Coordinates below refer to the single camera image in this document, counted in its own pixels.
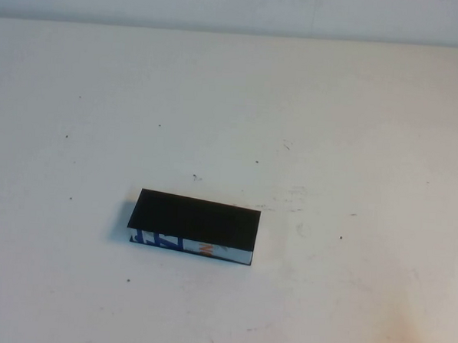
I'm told black glasses case printed sides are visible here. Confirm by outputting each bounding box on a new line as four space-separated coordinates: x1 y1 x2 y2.
125 187 263 267

